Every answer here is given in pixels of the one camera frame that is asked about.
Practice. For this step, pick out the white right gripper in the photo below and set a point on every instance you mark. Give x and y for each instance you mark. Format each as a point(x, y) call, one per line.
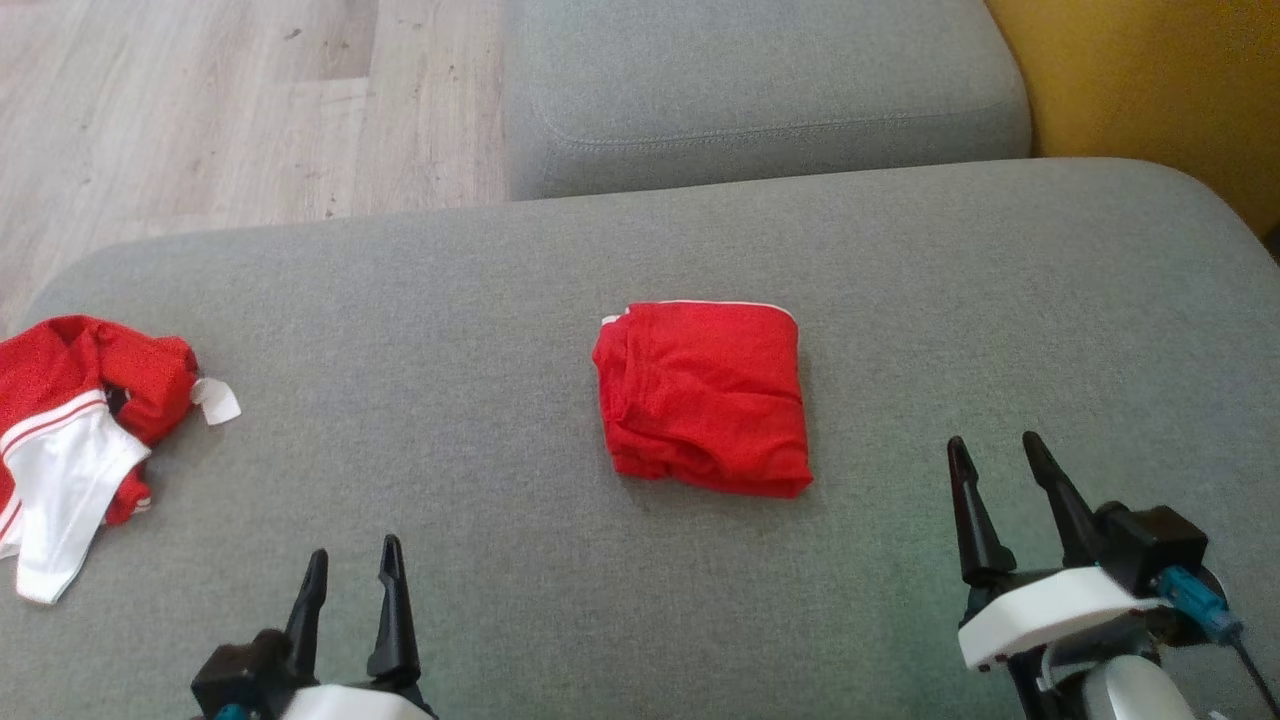
point(1050, 605)

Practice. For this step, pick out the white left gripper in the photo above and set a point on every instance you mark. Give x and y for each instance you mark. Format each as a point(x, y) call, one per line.
point(360, 705)

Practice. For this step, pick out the red shorts with white panel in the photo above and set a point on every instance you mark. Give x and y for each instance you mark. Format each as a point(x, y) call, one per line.
point(60, 470)

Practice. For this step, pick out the red Bulls jersey white trim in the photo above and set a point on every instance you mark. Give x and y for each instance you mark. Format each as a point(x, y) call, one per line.
point(700, 400)

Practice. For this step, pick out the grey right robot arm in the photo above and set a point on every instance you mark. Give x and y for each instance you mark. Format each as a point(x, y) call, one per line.
point(1130, 695)

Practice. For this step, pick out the grey and yellow sofa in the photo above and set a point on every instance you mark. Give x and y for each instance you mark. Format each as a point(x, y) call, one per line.
point(400, 350)

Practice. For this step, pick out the wide yellow sofa back cushion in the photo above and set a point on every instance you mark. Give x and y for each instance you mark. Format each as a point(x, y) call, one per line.
point(1150, 80)

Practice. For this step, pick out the grey sofa seat cushion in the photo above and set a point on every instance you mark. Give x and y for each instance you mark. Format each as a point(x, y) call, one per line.
point(750, 80)

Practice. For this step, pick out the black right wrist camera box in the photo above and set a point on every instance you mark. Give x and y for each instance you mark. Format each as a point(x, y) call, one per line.
point(1155, 540)

